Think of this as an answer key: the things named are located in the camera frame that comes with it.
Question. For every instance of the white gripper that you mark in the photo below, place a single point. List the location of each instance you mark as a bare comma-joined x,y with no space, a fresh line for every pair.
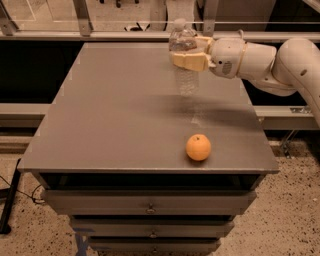
226,57

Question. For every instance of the clear plastic water bottle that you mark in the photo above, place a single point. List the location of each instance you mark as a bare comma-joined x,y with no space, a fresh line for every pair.
181,43

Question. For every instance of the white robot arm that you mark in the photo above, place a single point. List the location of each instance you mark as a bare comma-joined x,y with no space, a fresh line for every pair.
292,68

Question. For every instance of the orange fruit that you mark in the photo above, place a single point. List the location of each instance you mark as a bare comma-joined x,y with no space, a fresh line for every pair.
198,147

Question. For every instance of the grey drawer cabinet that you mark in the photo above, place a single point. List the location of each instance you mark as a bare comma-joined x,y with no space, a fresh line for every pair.
118,123

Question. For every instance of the top grey drawer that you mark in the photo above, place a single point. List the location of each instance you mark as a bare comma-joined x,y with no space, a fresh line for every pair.
80,202

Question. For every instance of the grey drawer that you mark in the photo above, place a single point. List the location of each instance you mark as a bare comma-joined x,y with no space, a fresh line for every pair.
154,245
80,202
152,228

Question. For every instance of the middle grey drawer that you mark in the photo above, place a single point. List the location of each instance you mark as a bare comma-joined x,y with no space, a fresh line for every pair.
152,228

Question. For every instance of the bottom grey drawer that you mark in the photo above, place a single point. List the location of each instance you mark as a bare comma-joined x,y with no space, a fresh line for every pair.
154,245

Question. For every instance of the black stand leg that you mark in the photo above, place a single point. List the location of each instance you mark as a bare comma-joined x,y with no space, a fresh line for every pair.
8,196

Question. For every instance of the metal bracket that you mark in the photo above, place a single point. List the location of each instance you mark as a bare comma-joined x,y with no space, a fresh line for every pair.
301,120

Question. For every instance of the metal railing frame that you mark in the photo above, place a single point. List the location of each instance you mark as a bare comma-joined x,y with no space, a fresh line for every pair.
41,38

